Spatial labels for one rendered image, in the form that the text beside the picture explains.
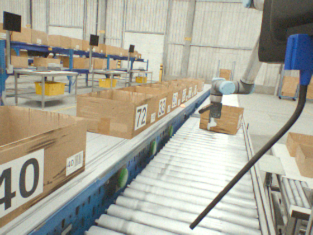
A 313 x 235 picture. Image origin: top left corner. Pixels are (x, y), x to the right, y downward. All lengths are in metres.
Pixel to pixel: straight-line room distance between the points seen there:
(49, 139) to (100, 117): 0.59
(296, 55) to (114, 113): 0.98
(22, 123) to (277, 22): 0.80
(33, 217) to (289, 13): 0.58
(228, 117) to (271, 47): 1.68
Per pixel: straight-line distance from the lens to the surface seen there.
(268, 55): 0.43
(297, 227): 1.19
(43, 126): 0.90
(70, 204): 0.71
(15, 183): 0.62
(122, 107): 1.18
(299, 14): 0.34
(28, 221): 0.63
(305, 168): 1.52
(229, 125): 2.10
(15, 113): 0.96
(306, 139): 2.10
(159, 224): 0.89
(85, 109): 1.27
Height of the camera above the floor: 1.23
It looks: 12 degrees down
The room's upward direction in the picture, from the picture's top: 6 degrees clockwise
